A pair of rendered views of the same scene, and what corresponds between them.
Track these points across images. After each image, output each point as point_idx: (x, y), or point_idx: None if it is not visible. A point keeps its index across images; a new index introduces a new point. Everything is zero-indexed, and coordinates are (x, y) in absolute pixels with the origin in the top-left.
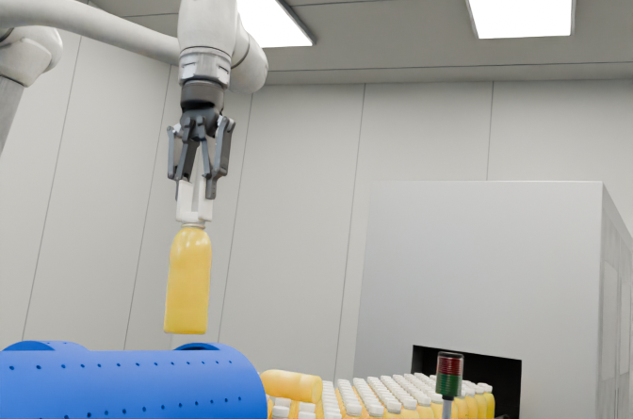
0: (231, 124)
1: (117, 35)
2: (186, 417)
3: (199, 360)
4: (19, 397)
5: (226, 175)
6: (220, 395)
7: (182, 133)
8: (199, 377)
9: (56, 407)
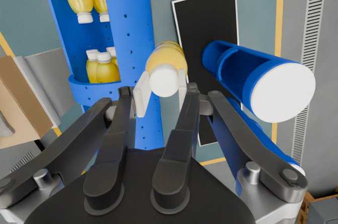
0: None
1: None
2: (150, 18)
3: None
4: (153, 122)
5: (218, 91)
6: None
7: (58, 185)
8: None
9: (154, 105)
